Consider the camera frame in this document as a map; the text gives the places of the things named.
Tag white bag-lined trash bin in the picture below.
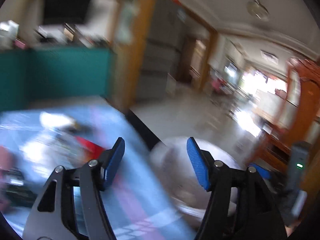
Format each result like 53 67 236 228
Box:
150 136 242 222

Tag teal lower kitchen cabinets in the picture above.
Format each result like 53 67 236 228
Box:
1 47 115 111

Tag grey multi-door refrigerator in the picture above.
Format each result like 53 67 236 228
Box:
136 0 186 101

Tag wooden glass sliding door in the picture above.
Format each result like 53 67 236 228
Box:
111 0 156 113

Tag blue plaid tablecloth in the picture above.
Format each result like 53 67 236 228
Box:
1 104 195 239

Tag black range hood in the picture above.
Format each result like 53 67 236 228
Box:
42 0 91 25

